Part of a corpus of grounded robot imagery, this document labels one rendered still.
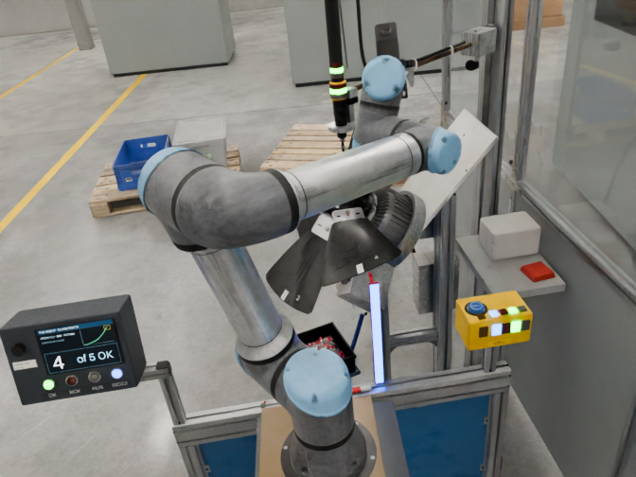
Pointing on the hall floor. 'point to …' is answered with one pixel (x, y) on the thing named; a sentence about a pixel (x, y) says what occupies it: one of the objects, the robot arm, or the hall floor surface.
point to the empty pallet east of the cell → (308, 148)
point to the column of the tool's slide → (490, 165)
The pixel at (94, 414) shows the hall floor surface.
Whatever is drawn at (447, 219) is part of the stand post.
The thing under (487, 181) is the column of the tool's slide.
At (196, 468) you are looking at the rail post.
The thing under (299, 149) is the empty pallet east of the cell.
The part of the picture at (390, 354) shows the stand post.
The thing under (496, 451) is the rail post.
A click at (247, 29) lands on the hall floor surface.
